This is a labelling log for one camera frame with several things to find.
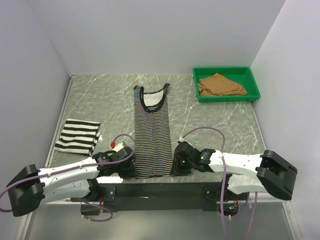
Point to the wide black white striped tank top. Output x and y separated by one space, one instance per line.
78 137

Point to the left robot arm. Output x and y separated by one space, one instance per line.
33 187

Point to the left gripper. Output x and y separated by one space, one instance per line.
131 172

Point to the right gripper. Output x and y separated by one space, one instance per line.
177 170

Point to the tan tank top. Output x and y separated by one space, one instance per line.
219 86

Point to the green plastic bin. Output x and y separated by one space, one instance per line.
239 74

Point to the black base beam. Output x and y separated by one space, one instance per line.
156 196

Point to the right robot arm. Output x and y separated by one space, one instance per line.
264 173

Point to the thin striped tank top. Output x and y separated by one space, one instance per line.
153 151

